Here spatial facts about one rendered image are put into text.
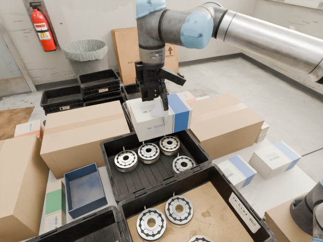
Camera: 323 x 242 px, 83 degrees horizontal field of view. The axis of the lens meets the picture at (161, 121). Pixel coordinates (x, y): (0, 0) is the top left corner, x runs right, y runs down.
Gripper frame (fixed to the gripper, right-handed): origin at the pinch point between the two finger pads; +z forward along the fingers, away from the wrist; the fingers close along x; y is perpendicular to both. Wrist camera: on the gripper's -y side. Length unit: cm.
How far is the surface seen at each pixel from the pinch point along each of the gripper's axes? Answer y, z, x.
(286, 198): -50, 42, 32
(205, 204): -8.6, 28.5, 26.0
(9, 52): 124, 48, -254
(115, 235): 25.5, 28.3, 24.4
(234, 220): -15.4, 28.5, 34.4
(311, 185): -67, 42, 31
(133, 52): -41, 65, -237
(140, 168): 10.3, 28.5, 1.5
